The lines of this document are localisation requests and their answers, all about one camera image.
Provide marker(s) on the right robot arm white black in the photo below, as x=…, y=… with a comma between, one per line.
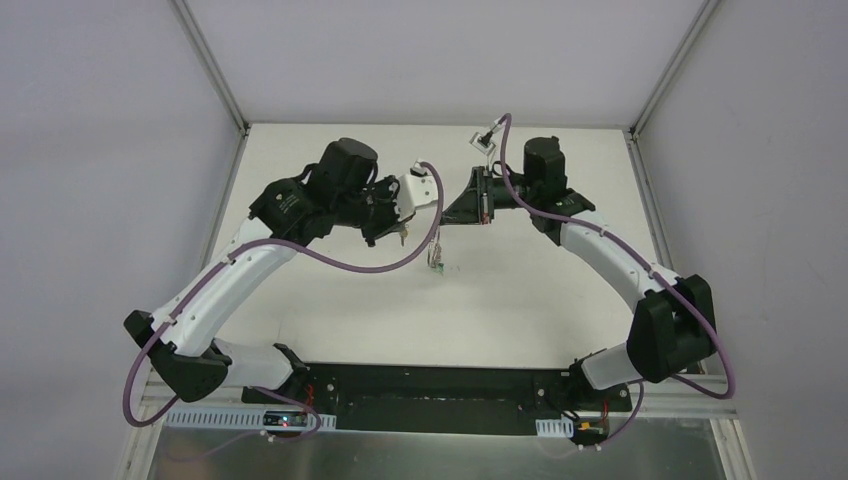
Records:
x=673, y=317

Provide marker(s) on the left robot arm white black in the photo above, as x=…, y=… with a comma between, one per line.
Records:
x=181, y=338

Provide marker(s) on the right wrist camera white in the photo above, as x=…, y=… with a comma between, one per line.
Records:
x=483, y=141

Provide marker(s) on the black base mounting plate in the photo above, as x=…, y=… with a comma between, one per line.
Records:
x=454, y=400

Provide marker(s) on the aluminium front rail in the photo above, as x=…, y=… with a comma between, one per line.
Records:
x=669, y=400

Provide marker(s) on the yellow tagged key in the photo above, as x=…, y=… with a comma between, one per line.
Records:
x=403, y=234

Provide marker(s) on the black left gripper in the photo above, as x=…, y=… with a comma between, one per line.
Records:
x=382, y=220

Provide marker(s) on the aluminium frame post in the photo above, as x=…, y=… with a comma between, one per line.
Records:
x=694, y=31
x=207, y=60

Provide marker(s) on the aluminium frame post left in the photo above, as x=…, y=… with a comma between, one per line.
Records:
x=207, y=60

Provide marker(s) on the aluminium frame post right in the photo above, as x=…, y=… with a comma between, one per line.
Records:
x=694, y=31

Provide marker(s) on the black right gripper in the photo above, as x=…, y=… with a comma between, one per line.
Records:
x=479, y=196

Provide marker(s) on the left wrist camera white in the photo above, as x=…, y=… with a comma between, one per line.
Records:
x=416, y=190

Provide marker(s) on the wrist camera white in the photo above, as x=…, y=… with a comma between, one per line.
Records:
x=483, y=141
x=416, y=190

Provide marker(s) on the silver keyring with clips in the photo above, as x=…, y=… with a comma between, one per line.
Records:
x=434, y=252

